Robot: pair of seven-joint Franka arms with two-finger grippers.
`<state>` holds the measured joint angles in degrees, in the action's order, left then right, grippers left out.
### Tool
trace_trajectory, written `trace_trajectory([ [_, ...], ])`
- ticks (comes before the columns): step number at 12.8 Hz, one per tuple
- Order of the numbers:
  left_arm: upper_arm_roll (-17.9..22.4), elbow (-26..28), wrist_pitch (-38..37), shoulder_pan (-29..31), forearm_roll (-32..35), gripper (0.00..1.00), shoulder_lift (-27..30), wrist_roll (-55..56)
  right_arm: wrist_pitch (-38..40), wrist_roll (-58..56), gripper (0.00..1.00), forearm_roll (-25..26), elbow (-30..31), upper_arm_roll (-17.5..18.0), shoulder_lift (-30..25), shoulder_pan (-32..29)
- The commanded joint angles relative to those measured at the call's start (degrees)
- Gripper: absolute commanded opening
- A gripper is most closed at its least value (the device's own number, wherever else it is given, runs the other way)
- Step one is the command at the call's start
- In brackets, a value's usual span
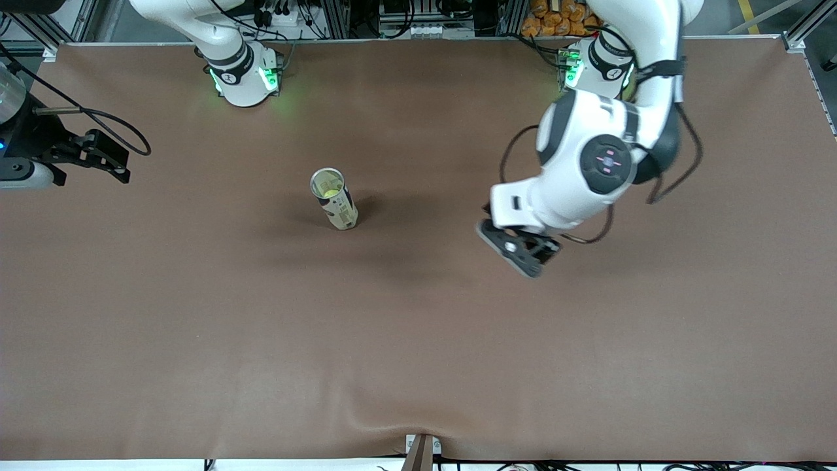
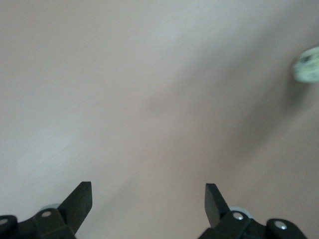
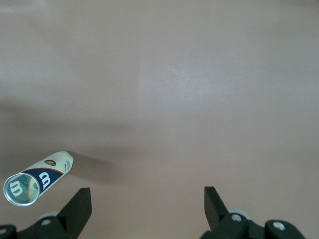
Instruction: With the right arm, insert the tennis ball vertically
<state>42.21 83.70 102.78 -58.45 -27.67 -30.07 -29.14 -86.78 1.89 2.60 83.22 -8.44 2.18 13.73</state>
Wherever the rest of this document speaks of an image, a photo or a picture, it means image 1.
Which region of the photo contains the white power strip with plugs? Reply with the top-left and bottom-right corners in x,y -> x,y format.
252,0 -> 308,30

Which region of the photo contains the clear tennis ball can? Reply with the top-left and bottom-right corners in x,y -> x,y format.
309,167 -> 359,232

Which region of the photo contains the wooden post with metal bracket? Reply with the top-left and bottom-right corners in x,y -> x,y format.
402,433 -> 443,471

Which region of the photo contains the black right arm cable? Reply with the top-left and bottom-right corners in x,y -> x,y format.
0,43 -> 152,157

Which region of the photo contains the orange net bag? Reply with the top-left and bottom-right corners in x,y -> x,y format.
521,0 -> 604,38

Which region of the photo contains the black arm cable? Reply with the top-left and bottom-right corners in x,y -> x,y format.
500,59 -> 705,246
0,43 -> 152,157

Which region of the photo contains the brown table mat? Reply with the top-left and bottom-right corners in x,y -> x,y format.
0,36 -> 837,462

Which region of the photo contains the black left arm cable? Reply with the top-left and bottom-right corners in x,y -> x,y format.
500,59 -> 705,246

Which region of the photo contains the aluminium frame profile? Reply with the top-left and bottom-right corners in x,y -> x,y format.
783,0 -> 837,48
0,0 -> 99,54

